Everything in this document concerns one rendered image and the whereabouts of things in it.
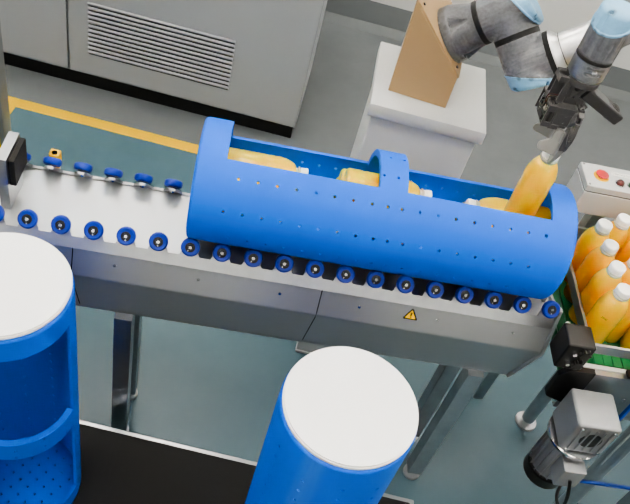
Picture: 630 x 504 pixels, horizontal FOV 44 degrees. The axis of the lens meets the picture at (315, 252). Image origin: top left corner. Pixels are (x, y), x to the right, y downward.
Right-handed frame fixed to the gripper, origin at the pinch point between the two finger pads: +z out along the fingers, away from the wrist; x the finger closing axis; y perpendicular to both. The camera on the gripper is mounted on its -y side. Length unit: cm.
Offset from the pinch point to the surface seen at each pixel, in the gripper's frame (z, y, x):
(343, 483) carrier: 37, 37, 65
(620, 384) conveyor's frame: 48, -36, 23
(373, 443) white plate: 31, 32, 59
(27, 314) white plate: 32, 102, 42
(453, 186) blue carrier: 25.7, 12.7, -13.2
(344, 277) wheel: 39, 37, 12
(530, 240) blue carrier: 16.8, -0.5, 11.0
